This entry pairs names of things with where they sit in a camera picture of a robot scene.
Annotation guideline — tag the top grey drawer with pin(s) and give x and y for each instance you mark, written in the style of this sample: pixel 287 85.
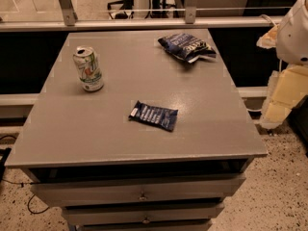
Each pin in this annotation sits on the top grey drawer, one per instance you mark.
pixel 138 190

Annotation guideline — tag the left metal railing bracket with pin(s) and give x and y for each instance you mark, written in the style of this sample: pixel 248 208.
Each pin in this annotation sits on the left metal railing bracket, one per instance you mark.
pixel 68 12

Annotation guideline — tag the small dark blue snack packet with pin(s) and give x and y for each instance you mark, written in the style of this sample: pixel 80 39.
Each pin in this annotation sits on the small dark blue snack packet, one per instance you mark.
pixel 164 118

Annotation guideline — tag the grey drawer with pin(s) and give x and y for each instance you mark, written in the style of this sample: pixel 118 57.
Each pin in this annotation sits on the grey drawer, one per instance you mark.
pixel 138 190
pixel 143 214

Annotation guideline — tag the grey drawer cabinet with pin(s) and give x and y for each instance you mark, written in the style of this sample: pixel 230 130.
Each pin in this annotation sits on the grey drawer cabinet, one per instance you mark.
pixel 124 137

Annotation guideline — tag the metal railing bracket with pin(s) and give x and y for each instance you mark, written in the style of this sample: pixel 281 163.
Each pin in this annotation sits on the metal railing bracket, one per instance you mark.
pixel 68 12
pixel 190 11

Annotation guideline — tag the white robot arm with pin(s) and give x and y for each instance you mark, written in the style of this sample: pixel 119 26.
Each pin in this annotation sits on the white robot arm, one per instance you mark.
pixel 292 36

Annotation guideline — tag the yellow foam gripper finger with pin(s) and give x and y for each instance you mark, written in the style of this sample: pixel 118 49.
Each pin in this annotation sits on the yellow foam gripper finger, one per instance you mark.
pixel 268 40
pixel 285 90

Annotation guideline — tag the right metal railing bracket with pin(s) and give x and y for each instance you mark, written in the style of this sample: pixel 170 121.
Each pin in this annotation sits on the right metal railing bracket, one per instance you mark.
pixel 190 11

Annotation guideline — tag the blue chip bag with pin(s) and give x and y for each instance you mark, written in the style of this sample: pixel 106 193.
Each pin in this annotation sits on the blue chip bag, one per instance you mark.
pixel 187 47

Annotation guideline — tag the green white soda can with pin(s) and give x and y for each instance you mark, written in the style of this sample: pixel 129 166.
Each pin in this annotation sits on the green white soda can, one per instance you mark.
pixel 86 62

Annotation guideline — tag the middle grey drawer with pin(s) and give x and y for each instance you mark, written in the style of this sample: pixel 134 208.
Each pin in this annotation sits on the middle grey drawer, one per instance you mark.
pixel 143 214

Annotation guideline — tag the black office chair base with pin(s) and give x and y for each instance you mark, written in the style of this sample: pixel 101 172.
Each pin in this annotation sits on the black office chair base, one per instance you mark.
pixel 120 9

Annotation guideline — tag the metal railing beam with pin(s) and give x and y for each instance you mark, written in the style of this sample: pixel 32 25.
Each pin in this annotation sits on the metal railing beam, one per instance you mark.
pixel 141 24

